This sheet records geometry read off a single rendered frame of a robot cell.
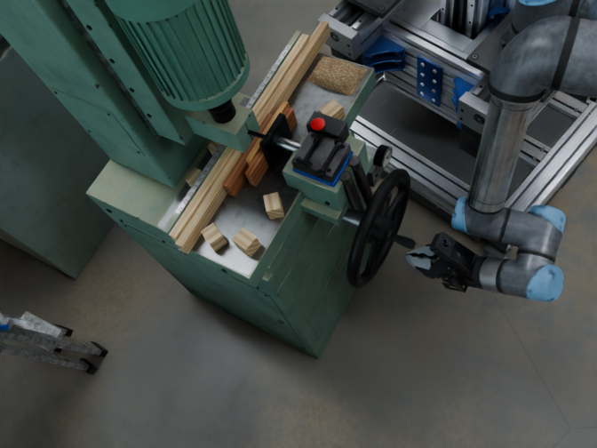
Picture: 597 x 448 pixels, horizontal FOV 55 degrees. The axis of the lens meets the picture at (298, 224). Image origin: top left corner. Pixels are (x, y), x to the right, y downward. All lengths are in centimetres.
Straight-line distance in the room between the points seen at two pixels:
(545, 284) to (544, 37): 47
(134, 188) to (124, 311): 90
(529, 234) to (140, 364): 151
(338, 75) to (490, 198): 48
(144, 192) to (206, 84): 57
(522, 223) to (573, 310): 94
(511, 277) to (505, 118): 34
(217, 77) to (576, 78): 58
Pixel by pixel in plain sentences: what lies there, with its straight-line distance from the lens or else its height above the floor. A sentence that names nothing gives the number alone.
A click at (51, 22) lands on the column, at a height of 137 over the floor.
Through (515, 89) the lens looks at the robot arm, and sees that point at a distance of 105.
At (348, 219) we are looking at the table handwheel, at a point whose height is 82.
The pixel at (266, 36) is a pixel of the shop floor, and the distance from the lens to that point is 287.
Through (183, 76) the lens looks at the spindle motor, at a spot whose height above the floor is 129.
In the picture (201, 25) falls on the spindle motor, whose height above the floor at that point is 137.
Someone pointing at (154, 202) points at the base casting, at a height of 80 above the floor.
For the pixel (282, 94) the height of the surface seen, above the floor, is 93.
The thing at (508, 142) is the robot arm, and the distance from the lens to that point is 112.
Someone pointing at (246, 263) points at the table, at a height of 90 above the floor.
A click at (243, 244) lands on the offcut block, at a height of 94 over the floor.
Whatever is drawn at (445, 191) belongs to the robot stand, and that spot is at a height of 21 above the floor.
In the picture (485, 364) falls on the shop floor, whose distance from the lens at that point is 205.
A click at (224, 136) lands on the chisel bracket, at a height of 105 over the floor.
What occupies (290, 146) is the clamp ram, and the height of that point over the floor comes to 96.
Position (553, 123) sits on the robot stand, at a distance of 223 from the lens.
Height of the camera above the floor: 199
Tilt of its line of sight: 62 degrees down
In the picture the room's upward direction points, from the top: 22 degrees counter-clockwise
